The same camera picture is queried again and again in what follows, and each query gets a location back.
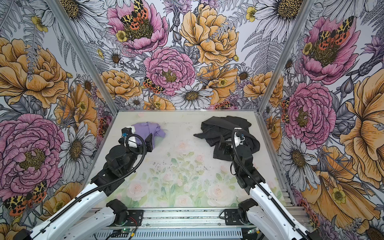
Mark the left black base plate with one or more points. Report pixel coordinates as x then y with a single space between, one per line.
132 217

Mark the dark grey cloth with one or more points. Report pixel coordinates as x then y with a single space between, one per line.
215 128

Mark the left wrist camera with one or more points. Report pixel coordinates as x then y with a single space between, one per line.
128 131

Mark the purple cloth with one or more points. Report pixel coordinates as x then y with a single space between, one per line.
147 128

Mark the aluminium front rail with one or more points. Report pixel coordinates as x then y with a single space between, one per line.
192 217

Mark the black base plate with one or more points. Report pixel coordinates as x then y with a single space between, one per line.
132 217
235 217

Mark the white slotted cable duct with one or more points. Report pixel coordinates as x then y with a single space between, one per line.
171 234

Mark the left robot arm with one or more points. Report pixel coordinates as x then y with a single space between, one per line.
121 161

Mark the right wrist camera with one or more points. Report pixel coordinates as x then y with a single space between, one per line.
238 139

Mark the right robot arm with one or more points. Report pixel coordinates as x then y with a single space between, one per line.
262 209

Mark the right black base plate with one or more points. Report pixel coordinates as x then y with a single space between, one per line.
235 217

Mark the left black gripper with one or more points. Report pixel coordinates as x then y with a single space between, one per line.
143 150

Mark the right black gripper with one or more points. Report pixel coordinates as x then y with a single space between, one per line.
227 146

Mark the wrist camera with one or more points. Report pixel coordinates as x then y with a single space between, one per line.
128 131
238 139

